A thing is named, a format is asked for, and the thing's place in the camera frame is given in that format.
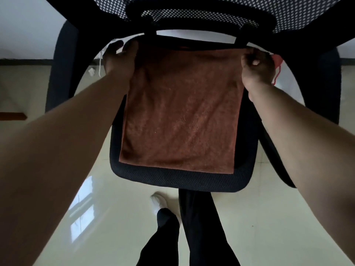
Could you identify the person's left hand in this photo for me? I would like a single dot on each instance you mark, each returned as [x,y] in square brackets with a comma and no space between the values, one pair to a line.
[120,63]

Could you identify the person's right hand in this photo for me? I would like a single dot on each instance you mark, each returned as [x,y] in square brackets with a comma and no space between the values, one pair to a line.
[260,73]

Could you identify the person's left forearm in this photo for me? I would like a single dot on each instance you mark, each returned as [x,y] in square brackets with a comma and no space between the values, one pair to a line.
[61,152]

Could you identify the white plug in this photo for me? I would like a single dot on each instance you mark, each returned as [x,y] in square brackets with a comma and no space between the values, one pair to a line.
[91,72]

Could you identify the person's right thumb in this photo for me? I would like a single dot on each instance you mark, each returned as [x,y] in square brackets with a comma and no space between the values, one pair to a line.
[249,61]

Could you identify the brown towel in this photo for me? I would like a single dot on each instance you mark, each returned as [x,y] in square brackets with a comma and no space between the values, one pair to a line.
[180,113]

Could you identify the person's left thumb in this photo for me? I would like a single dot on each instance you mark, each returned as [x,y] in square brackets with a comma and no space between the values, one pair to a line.
[131,49]

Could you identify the black mesh office chair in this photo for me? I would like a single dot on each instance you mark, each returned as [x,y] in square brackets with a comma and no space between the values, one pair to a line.
[177,181]

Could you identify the person's leg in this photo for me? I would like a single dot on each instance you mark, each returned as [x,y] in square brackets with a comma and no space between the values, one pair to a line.
[162,241]
[205,232]

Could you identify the person's white shoe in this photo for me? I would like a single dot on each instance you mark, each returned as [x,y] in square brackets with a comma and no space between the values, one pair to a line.
[159,202]

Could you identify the person's left leg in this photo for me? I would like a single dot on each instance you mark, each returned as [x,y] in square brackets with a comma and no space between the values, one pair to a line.
[162,241]

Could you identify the person's right leg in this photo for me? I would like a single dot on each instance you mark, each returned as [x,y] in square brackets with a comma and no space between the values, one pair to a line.
[205,232]

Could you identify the person's right forearm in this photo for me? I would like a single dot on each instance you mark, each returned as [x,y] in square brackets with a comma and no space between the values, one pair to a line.
[305,152]

